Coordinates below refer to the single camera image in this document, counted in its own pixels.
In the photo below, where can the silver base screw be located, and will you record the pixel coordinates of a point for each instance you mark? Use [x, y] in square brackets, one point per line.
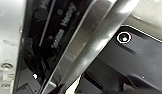
[124, 37]

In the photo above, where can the black and grey robot base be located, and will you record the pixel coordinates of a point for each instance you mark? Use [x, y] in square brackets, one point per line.
[140, 63]

